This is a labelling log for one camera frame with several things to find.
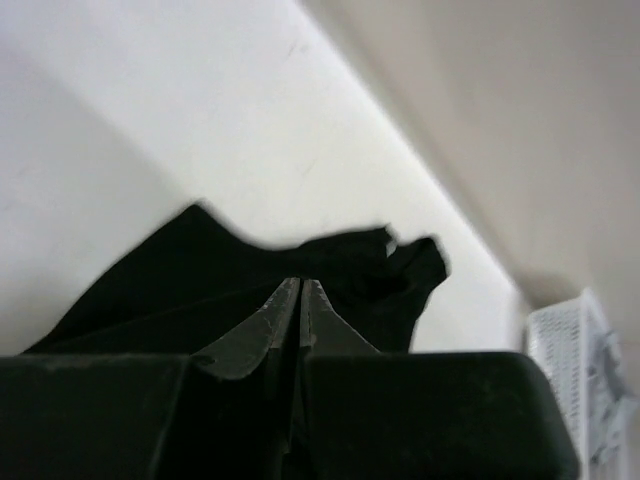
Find crumpled grey tank top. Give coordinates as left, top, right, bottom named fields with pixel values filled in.
left=587, top=329, right=639, bottom=473

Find white plastic laundry basket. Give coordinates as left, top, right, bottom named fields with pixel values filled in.
left=525, top=289, right=606, bottom=476

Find black tank top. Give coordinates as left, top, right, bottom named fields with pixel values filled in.
left=31, top=204, right=448, bottom=354

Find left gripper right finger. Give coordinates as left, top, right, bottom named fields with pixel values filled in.
left=297, top=280, right=380, bottom=479

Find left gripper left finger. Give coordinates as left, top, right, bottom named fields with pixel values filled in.
left=174, top=278, right=301, bottom=479

